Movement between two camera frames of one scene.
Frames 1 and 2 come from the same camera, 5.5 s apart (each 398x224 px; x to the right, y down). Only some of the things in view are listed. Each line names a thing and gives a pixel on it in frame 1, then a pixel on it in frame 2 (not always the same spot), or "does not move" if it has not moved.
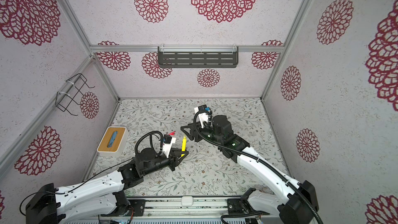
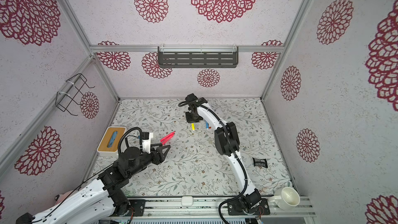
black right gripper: x=194 y=134 to x=189 y=119
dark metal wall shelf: x=198 y=56 does not move
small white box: x=187 y=200 does not move
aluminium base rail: x=188 y=208 does not move
